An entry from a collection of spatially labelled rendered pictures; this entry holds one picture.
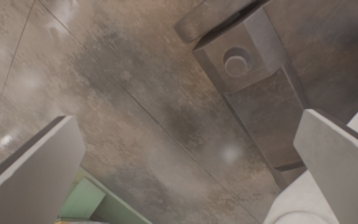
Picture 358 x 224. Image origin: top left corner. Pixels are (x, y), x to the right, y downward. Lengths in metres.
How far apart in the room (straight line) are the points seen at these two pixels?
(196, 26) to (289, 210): 0.31
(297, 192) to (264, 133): 0.26
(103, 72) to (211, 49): 0.49
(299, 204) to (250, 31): 0.26
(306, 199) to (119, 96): 0.68
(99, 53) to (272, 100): 0.56
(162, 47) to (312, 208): 0.54
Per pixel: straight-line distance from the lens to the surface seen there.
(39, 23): 0.89
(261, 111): 0.45
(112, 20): 0.68
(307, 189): 0.25
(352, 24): 0.44
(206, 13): 0.37
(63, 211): 1.25
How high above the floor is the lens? 0.56
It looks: 52 degrees down
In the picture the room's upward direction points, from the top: 154 degrees counter-clockwise
